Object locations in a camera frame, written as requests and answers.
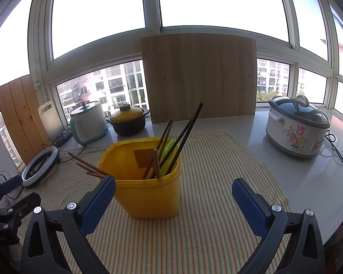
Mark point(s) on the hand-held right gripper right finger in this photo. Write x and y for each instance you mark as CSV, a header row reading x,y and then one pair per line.
x,y
250,202

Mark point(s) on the striped cloth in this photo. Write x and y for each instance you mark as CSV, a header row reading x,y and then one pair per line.
x,y
211,162

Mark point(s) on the light wooden board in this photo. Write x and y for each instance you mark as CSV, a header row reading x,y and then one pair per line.
x,y
200,77

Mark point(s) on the yellow plastic container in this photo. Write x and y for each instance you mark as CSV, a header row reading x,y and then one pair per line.
x,y
148,197

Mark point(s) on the black pot with yellow lid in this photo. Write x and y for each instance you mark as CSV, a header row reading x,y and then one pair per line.
x,y
128,120

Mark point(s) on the brown wooden plank board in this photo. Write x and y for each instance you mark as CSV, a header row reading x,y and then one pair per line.
x,y
20,114

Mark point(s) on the teal white electric cooker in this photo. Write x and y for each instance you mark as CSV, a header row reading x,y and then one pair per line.
x,y
88,125

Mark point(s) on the white window frame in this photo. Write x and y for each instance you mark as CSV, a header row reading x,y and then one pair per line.
x,y
151,2

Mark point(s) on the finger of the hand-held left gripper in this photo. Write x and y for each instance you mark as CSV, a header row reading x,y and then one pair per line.
x,y
11,184
28,202

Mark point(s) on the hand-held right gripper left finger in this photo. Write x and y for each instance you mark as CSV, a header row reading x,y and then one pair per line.
x,y
98,199

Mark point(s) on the green plastic spoon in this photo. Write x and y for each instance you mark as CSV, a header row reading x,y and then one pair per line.
x,y
173,145

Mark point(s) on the white cutting board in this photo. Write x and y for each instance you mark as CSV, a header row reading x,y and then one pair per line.
x,y
50,120

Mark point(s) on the floral white slow cooker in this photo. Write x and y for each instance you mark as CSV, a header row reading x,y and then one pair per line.
x,y
291,131

